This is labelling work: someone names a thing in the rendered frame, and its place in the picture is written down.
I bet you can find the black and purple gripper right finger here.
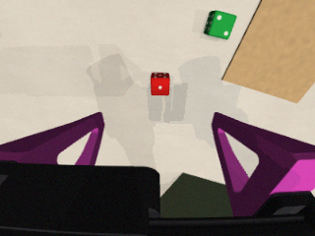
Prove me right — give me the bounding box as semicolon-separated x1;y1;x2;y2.
212;112;315;216

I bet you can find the tan flat mat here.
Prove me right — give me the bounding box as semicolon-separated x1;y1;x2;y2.
221;0;315;103

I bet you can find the red die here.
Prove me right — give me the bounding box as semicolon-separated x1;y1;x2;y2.
151;73;170;95

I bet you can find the green die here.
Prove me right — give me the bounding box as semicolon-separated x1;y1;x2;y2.
204;10;236;40

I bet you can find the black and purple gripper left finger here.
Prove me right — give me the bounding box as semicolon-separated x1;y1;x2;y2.
0;112;104;165

